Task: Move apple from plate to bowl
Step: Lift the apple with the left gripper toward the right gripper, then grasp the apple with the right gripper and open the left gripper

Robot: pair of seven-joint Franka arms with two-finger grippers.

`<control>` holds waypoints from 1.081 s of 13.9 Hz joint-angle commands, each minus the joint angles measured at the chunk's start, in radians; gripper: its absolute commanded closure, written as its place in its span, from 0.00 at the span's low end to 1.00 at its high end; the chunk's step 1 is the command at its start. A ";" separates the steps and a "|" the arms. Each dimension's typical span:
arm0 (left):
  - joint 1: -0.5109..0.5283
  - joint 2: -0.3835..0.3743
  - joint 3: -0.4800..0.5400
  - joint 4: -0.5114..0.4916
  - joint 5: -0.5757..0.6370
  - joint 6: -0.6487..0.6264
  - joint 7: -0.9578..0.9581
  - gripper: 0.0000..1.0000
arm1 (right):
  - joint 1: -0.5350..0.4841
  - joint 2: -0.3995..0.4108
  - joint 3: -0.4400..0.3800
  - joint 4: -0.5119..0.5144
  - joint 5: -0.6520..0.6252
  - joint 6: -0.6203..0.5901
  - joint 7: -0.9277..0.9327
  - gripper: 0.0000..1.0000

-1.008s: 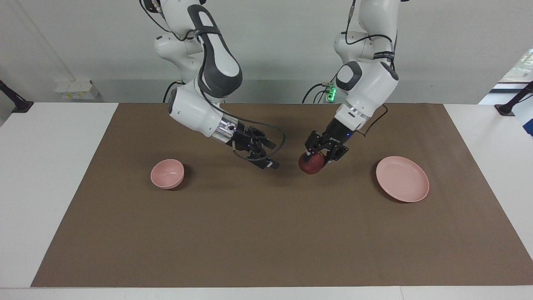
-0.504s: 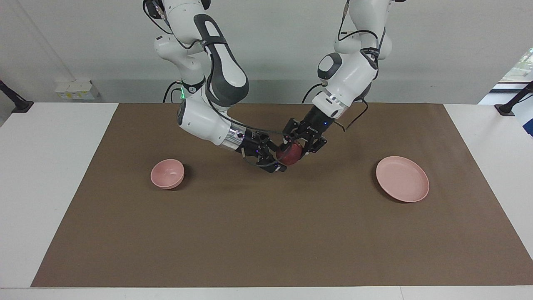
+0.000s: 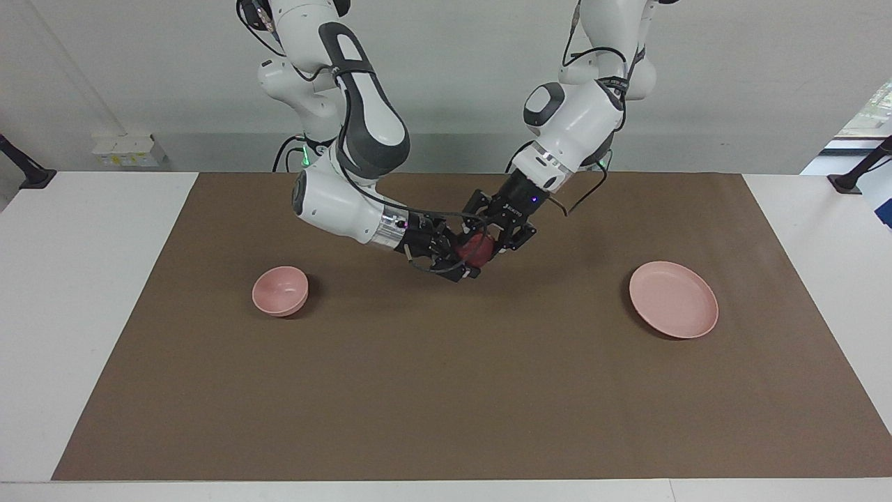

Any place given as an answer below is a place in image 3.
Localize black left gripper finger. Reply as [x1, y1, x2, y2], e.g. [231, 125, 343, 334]
[492, 225, 538, 257]
[460, 209, 493, 241]

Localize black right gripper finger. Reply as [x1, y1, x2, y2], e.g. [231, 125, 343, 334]
[433, 219, 466, 249]
[426, 255, 483, 284]

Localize dark red apple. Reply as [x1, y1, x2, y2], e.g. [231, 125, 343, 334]
[456, 234, 495, 269]

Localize pink bowl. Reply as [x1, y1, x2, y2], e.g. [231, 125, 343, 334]
[252, 266, 309, 318]

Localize pink plate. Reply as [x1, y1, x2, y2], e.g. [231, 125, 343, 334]
[629, 261, 719, 340]

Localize brown table mat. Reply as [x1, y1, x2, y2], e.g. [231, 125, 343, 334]
[52, 172, 892, 482]

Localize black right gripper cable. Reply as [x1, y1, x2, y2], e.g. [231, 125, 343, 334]
[237, 0, 489, 274]

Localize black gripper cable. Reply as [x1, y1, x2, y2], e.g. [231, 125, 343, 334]
[505, 0, 649, 218]
[237, 0, 489, 274]

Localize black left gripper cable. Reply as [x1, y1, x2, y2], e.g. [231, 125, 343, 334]
[505, 0, 649, 218]

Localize white wall socket box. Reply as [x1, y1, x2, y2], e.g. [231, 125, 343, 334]
[91, 133, 169, 168]

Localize black camera stand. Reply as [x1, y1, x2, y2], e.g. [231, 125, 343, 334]
[827, 135, 892, 195]
[0, 133, 57, 190]

